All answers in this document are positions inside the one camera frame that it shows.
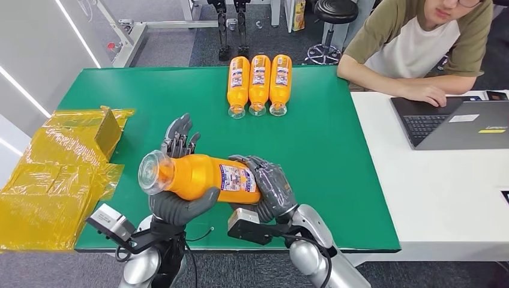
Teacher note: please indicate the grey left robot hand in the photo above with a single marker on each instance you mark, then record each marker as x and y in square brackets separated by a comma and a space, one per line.
[175, 208]

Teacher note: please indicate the black round stool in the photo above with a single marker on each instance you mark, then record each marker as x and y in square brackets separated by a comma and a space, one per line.
[335, 12]

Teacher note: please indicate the person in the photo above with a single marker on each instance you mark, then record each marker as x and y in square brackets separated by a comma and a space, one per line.
[409, 43]

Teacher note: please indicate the white metal desk frame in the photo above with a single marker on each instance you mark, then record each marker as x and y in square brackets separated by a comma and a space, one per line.
[131, 39]

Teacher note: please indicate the white table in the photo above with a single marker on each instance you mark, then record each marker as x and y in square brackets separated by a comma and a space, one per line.
[437, 198]

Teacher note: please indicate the person's hand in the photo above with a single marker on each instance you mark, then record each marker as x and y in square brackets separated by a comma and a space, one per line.
[427, 94]

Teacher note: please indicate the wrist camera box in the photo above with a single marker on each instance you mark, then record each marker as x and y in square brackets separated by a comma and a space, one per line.
[248, 228]
[111, 222]

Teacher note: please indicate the yellow carton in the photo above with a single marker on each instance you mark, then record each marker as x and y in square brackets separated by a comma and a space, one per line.
[298, 16]

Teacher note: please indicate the grey laptop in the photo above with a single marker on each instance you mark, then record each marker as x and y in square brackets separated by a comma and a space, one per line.
[457, 131]

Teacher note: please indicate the office chair base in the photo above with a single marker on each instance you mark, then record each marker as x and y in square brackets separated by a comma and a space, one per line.
[443, 62]

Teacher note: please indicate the small red object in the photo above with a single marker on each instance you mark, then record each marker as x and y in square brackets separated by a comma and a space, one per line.
[112, 47]

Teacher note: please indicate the green table mat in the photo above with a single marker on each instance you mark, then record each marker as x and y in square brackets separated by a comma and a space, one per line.
[326, 159]

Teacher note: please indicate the black robot leg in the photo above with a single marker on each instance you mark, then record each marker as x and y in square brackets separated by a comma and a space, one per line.
[241, 24]
[223, 28]

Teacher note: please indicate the black device on white table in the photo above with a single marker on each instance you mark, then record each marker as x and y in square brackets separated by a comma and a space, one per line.
[505, 197]

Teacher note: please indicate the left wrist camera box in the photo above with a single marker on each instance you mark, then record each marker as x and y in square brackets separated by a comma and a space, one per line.
[111, 222]

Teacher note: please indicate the yellow film wrapped cardboard box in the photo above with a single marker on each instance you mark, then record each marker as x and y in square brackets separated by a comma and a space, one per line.
[51, 179]

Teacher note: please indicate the orange bottle with label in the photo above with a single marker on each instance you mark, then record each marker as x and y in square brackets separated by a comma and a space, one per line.
[199, 177]
[280, 90]
[259, 90]
[238, 91]

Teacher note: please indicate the black smartphone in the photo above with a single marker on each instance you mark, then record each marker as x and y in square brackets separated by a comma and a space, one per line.
[496, 96]

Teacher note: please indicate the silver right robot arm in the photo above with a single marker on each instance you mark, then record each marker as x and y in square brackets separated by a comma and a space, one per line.
[314, 262]

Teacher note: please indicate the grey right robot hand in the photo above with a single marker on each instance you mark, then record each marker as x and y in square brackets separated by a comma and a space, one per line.
[274, 187]

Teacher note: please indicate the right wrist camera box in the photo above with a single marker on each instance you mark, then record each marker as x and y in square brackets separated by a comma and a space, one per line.
[248, 228]

